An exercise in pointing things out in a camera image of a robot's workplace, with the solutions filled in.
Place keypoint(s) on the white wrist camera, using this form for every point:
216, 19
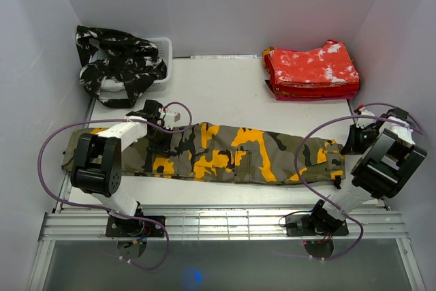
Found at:
366, 117
169, 119

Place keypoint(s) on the red folded trousers stack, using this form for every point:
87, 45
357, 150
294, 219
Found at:
310, 93

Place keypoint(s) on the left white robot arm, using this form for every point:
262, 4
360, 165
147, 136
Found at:
97, 164

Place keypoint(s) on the white plastic basket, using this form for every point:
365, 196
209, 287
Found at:
160, 62

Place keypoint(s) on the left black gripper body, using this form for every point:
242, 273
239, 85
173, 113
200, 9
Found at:
159, 142

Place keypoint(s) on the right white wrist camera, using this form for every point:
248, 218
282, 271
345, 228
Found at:
366, 117

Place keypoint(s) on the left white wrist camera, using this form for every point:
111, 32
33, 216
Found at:
169, 119

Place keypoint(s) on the aluminium rail frame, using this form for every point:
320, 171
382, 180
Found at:
216, 224

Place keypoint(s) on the black white camouflage trousers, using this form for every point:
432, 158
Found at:
119, 62

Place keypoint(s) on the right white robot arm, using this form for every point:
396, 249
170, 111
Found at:
389, 159

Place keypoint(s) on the orange green camouflage trousers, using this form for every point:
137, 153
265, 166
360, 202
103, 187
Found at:
240, 155

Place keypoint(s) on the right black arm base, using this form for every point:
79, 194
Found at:
304, 224

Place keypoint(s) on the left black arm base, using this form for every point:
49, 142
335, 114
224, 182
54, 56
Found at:
123, 228

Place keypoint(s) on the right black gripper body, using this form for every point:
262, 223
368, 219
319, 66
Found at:
361, 139

